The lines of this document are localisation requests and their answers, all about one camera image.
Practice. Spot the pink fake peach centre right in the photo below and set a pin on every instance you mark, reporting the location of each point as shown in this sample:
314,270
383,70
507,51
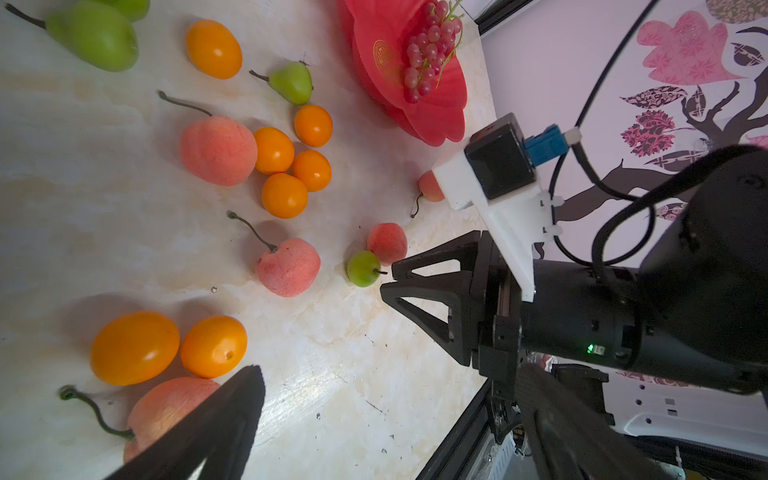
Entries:
388,242

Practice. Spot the orange fake fruit bottom right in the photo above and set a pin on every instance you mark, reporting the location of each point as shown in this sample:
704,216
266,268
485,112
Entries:
214,347

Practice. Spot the pink fake peach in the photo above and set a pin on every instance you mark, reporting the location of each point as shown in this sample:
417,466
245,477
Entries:
158,411
388,242
429,190
217,149
287,269

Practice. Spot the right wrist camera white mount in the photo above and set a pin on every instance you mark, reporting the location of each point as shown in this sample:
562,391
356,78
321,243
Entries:
495,172

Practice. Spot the orange fake fruit cluster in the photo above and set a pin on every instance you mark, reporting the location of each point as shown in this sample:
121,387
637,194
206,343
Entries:
275,151
284,196
313,169

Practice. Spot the orange fake fruit cluster left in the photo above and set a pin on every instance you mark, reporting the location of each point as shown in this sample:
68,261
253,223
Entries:
275,151

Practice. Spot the red flower-shaped fruit bowl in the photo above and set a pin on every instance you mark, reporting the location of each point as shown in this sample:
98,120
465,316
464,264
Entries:
376,32

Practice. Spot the small green fake apple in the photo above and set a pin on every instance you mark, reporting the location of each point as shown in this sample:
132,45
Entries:
364,269

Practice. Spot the pink fake peach far right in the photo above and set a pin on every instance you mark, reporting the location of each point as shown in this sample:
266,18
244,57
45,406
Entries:
429,190

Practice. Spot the purple fake grape bunch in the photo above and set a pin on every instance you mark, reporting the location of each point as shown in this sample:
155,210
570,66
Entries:
431,46

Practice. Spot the orange fake fruit top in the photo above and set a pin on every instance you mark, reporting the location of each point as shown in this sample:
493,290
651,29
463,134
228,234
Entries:
213,49

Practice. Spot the orange fake fruit cluster bottom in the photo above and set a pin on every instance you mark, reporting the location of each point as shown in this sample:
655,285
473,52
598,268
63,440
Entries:
284,196

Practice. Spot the pink fake peach bottom left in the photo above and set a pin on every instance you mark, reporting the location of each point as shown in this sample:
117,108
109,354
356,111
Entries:
158,411

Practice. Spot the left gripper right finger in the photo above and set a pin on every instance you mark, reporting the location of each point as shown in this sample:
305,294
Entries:
568,440

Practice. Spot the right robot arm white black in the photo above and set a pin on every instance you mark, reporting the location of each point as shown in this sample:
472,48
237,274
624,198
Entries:
695,311

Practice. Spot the green fake pear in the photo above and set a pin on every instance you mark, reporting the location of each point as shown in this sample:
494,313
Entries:
133,10
293,82
95,32

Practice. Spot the orange fake fruit cluster right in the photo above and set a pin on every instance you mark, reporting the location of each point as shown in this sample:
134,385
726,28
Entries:
313,169

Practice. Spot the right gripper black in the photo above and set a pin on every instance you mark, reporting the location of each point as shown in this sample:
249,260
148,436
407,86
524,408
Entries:
573,315

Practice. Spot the orange fake fruit bottom left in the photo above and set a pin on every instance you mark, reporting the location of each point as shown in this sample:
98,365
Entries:
134,348

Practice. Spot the pink fake peach upper left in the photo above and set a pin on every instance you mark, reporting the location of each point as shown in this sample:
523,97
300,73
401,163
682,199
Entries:
217,149

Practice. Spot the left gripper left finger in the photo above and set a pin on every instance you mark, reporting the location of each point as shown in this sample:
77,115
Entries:
215,439

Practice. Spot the pink fake peach middle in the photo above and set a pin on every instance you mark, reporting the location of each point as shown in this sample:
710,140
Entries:
287,269

